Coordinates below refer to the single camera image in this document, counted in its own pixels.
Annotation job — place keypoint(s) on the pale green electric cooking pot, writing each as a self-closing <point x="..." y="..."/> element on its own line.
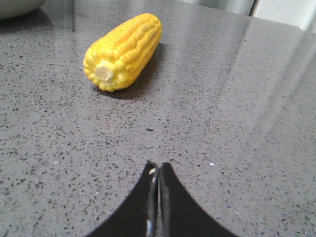
<point x="14" y="8"/>

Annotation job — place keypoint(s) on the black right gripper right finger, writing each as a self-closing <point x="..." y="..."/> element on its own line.
<point x="181" y="214"/>

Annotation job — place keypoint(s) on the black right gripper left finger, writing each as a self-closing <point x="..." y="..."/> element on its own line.
<point x="137" y="214"/>

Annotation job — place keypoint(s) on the yellow corn cob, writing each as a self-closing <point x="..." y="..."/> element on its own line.
<point x="116" y="60"/>

